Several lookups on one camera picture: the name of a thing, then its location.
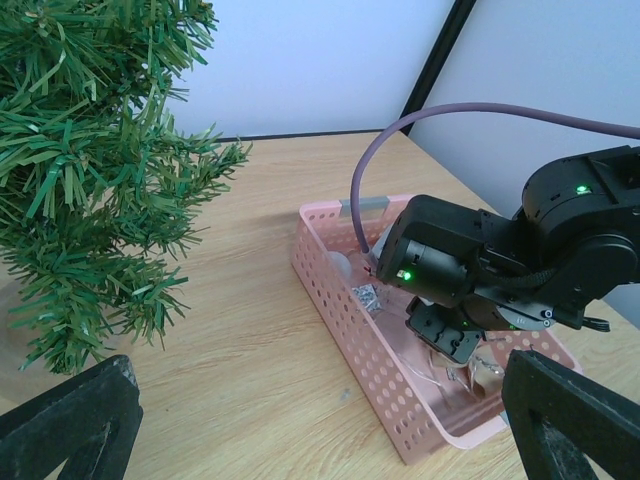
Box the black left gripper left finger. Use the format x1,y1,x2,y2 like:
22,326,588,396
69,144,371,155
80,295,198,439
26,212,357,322
1,355,144,479

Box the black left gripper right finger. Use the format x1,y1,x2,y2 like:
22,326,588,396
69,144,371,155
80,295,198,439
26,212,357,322
501,350,639,479

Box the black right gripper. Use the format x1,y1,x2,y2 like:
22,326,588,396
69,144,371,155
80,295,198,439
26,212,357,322
405,297,484,365

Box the white ball ornament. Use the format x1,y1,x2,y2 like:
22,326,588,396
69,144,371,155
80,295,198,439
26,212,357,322
328,251,353,281

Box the clear wire fairy lights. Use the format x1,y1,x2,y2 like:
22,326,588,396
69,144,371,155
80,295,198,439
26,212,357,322
396,345,505,401

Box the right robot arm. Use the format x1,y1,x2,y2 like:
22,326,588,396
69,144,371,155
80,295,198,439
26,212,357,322
376,146,639,364

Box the round wooden tree base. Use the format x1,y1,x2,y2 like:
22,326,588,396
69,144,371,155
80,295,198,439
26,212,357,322
1,281,133,403

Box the small green christmas tree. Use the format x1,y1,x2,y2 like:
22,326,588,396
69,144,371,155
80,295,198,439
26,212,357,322
0,0,253,376

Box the pink perforated plastic basket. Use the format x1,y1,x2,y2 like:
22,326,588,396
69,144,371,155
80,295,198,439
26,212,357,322
291,201,582,464

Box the silver glitter gift ornament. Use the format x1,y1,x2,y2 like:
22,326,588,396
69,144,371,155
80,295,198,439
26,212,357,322
352,284,381,312

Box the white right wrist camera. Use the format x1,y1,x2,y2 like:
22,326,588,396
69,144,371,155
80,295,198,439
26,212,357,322
366,225,393,271

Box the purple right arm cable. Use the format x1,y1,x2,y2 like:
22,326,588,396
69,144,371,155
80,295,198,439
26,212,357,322
351,102,640,254

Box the black enclosure frame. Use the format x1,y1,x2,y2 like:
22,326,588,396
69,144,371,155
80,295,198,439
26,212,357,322
401,0,477,117

